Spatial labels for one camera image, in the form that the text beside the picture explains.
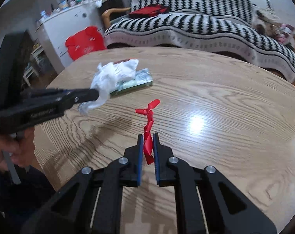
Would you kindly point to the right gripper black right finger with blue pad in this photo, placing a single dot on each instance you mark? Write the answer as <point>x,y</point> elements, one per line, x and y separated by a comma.
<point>206,201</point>

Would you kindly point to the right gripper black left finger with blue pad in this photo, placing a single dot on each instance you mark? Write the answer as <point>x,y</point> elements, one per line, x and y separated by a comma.
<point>90,202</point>

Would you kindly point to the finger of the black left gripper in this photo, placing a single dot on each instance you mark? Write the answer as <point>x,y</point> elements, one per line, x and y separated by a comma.
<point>77,96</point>

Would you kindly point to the white tissue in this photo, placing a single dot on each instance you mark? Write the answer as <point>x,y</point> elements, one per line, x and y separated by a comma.
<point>106,79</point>

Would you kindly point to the green silver box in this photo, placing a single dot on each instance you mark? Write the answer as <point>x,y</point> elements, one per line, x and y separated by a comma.
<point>142,79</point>

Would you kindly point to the red twisted ribbon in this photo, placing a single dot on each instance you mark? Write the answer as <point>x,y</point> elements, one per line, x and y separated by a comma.
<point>148,141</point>

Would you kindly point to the red cigarette pack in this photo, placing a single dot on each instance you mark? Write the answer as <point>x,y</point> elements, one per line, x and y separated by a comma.
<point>124,60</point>

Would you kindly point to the person's left hand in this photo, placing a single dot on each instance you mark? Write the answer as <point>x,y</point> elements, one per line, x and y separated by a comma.
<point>22,151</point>

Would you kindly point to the red pig stool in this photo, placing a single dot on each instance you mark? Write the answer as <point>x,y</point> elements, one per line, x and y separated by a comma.
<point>84,42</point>

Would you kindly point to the white cabinet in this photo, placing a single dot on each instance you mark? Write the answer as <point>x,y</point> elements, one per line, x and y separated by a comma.
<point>53,31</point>

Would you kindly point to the red cloth on sofa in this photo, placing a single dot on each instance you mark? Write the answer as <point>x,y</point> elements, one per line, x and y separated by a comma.
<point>149,11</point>

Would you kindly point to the black white patterned sofa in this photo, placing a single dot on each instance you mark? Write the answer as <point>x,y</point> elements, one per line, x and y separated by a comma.
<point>206,25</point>

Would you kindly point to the clutter pile on sofa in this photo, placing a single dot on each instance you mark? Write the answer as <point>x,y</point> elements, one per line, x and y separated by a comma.
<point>266,22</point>

